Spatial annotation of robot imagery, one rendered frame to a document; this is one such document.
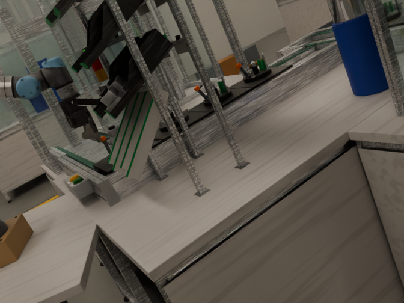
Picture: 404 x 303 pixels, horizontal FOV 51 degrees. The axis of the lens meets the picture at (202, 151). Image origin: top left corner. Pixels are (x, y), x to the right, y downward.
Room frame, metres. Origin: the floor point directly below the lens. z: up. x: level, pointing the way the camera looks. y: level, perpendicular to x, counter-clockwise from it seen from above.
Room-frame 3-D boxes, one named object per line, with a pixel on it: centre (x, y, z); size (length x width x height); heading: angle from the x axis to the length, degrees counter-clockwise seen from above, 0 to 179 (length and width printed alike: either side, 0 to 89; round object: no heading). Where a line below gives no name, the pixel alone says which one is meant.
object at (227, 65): (7.62, -0.96, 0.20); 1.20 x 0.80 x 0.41; 109
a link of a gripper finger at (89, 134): (1.67, 0.37, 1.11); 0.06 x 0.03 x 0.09; 113
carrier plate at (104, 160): (1.72, 0.29, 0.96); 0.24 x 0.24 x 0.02; 23
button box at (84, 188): (1.72, 0.53, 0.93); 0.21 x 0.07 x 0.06; 23
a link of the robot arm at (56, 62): (1.69, 0.37, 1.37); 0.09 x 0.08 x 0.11; 99
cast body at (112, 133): (1.73, 0.28, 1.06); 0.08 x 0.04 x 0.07; 113
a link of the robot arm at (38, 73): (1.66, 0.47, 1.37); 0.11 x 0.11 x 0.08; 9
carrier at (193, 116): (1.82, 0.06, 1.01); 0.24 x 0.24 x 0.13; 23
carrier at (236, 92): (1.92, -0.17, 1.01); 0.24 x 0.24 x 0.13; 23
